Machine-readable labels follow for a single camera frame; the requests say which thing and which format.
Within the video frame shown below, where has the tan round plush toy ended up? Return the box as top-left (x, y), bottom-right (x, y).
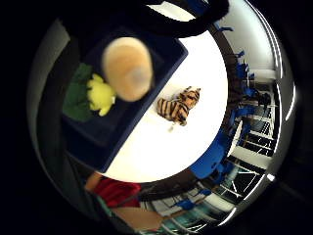
top-left (101, 36), bottom-right (155, 103)

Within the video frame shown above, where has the striped tiger plush toy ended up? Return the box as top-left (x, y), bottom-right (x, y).
top-left (156, 85), bottom-right (201, 127)

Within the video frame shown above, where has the yellow plush toy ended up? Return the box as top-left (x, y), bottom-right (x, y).
top-left (85, 72), bottom-right (117, 118)

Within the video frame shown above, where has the green plush toy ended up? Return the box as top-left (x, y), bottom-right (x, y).
top-left (62, 62), bottom-right (96, 123)

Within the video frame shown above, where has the group of blue chairs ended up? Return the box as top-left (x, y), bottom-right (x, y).
top-left (172, 25), bottom-right (262, 212)

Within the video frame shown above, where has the dark blue tray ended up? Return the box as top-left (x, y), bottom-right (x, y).
top-left (61, 28), bottom-right (190, 174)

